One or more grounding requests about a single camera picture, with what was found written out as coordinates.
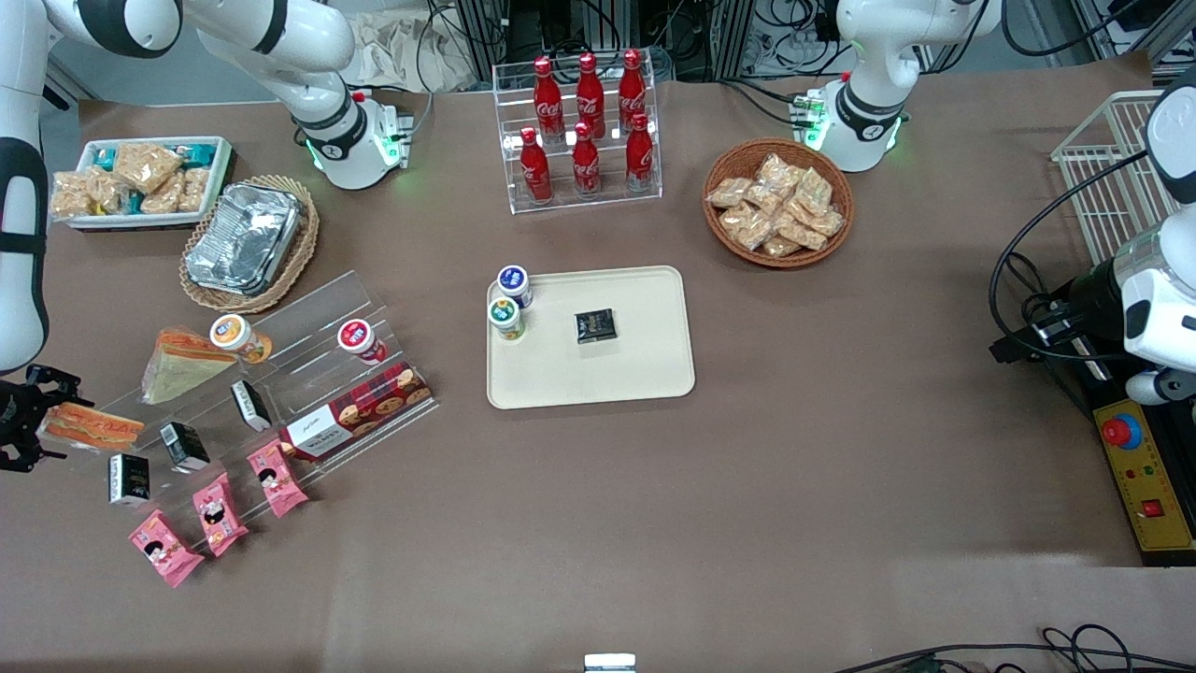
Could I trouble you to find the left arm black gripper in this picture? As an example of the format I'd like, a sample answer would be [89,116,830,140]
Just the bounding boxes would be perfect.
[989,260,1126,365]

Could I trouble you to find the clear acrylic bottle rack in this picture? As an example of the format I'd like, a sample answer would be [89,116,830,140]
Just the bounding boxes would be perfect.
[492,54,663,216]

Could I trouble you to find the blue lid cup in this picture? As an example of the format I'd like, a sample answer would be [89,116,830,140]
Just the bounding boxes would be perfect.
[496,265,534,309]

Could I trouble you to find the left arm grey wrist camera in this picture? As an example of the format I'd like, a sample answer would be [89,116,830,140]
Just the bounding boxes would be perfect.
[1125,367,1196,407]

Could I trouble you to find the red cola bottle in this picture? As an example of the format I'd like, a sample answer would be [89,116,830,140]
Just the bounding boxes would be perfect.
[576,52,605,139]
[533,56,564,143]
[625,113,655,193]
[619,49,648,132]
[520,127,552,205]
[572,122,602,198]

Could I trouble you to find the red lid cup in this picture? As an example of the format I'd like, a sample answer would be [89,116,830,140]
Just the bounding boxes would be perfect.
[337,319,389,365]

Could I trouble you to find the triangular wrapped sandwich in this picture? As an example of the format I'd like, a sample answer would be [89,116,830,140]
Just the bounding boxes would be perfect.
[140,327,239,407]

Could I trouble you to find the white rectangular bin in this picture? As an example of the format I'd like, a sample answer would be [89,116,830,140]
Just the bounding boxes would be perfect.
[58,136,235,232]

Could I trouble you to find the white wire basket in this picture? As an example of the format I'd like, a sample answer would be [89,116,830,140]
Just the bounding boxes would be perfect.
[1051,90,1180,267]

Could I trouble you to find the crumpled beige cloth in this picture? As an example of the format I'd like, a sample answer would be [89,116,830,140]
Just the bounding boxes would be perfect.
[358,11,477,94]

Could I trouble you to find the pink snack packet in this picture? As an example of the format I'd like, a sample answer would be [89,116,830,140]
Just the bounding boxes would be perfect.
[192,472,249,558]
[246,439,309,519]
[128,509,205,589]

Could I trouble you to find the round brown wicker basket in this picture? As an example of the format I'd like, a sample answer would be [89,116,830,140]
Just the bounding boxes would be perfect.
[702,138,856,270]

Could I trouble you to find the green lid cup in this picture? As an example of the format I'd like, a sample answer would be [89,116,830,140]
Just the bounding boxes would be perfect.
[487,297,526,343]

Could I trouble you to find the stacked aluminium foil containers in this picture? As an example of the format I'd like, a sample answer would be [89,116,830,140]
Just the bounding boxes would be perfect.
[185,183,305,296]

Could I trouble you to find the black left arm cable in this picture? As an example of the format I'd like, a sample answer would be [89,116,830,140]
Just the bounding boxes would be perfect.
[989,148,1152,365]

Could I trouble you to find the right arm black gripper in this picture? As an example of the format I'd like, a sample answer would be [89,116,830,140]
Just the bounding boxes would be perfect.
[0,365,84,474]

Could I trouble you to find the long sandwich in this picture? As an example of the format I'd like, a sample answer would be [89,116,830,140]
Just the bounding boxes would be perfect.
[39,402,147,451]

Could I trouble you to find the orange lid cup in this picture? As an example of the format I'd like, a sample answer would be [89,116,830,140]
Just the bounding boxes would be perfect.
[209,314,274,365]

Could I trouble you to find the oval light wicker basket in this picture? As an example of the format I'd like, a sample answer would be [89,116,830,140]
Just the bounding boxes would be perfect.
[178,175,320,314]

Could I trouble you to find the red tartan cookie box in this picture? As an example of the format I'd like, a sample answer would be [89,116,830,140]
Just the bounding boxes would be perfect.
[280,363,434,462]

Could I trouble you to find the black floor cable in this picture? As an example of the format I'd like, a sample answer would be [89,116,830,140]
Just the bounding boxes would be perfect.
[832,624,1196,673]

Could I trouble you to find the beige plastic tray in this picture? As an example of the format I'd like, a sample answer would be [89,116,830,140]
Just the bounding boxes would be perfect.
[486,265,697,410]

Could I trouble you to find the clear acrylic stepped display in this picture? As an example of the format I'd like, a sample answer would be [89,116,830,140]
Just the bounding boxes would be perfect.
[58,270,440,524]

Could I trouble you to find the yellow emergency stop control box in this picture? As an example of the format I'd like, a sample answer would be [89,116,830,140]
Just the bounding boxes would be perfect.
[1091,397,1196,566]

